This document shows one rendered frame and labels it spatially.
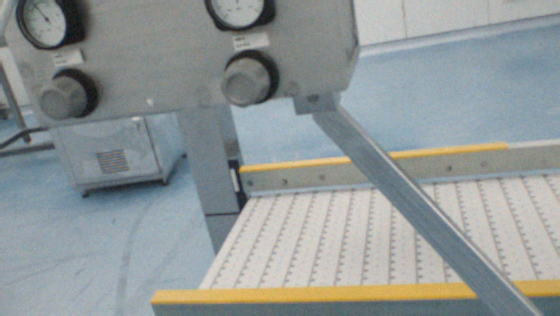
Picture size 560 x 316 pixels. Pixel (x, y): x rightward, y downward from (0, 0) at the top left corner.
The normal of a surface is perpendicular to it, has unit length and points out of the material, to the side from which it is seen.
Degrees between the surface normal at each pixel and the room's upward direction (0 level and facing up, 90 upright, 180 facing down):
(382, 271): 0
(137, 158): 90
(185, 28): 90
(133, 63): 90
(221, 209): 90
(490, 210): 0
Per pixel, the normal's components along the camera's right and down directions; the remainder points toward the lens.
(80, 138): -0.05, 0.41
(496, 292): -0.71, 0.33
